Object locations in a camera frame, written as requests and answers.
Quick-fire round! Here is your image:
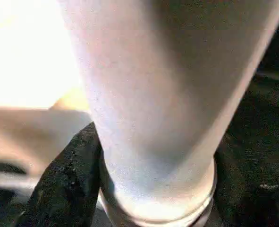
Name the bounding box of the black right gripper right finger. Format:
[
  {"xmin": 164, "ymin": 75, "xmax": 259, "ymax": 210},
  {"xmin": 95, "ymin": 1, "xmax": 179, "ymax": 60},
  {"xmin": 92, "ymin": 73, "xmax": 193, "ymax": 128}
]
[{"xmin": 207, "ymin": 134, "xmax": 279, "ymax": 227}]

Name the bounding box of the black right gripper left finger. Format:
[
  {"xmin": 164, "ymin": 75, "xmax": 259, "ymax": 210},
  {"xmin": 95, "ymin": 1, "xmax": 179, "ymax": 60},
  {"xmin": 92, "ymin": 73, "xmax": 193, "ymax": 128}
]
[{"xmin": 18, "ymin": 122, "xmax": 117, "ymax": 227}]

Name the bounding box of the white plastic table leg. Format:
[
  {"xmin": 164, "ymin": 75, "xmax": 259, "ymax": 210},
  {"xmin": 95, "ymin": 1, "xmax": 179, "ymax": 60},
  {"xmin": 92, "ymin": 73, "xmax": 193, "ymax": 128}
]
[{"xmin": 56, "ymin": 0, "xmax": 279, "ymax": 227}]

